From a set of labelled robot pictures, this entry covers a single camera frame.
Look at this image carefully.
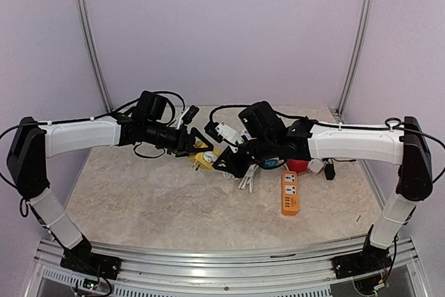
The yellow cube socket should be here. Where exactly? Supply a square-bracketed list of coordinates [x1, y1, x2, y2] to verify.
[188, 147, 220, 170]

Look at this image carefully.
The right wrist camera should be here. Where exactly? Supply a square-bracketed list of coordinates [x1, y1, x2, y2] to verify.
[204, 121, 244, 147]

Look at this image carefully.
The right aluminium corner post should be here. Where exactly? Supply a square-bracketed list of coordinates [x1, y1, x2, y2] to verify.
[331, 0, 373, 120]

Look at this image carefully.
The red cube socket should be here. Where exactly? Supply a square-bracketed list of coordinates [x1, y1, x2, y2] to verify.
[286, 159, 309, 174]

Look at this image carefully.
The black plug with cable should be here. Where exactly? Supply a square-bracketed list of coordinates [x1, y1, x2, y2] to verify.
[322, 158, 356, 181]

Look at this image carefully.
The aluminium front rail frame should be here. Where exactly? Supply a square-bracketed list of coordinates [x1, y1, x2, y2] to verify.
[24, 236, 432, 296]

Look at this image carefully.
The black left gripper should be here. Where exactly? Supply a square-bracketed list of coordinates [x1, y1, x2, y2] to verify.
[144, 120, 213, 156]

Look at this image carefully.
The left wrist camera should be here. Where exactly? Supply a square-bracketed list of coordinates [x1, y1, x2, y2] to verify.
[175, 105, 200, 129]

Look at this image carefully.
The left aluminium corner post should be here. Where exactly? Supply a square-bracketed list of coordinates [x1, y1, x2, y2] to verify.
[75, 0, 113, 112]

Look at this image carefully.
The white plug adapter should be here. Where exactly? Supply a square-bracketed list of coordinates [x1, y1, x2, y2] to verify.
[307, 159, 325, 175]

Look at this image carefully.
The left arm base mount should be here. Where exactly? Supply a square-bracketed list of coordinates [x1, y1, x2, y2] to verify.
[60, 253, 122, 280]

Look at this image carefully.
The blue plug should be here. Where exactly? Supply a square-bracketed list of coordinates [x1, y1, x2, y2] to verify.
[263, 158, 285, 170]

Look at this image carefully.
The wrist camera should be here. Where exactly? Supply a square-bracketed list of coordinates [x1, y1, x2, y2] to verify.
[175, 105, 200, 129]
[204, 121, 244, 147]

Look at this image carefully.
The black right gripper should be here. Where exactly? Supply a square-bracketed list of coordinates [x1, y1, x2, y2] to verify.
[213, 133, 277, 177]

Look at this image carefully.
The small circuit board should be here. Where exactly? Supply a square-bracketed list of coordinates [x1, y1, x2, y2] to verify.
[72, 278, 102, 293]

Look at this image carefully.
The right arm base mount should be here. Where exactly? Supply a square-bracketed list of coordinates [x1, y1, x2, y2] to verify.
[332, 252, 392, 279]

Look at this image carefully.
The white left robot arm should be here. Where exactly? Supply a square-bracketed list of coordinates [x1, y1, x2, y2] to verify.
[6, 90, 213, 273]

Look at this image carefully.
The aluminium corner post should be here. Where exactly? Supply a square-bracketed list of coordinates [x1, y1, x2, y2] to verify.
[75, 0, 113, 112]
[331, 0, 373, 120]

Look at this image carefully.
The white strip cord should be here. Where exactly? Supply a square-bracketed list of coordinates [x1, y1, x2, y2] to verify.
[203, 150, 237, 182]

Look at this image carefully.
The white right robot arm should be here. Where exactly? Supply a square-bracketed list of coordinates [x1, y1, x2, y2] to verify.
[204, 101, 437, 272]

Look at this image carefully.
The orange power strip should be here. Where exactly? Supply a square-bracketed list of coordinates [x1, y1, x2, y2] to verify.
[281, 170, 300, 216]

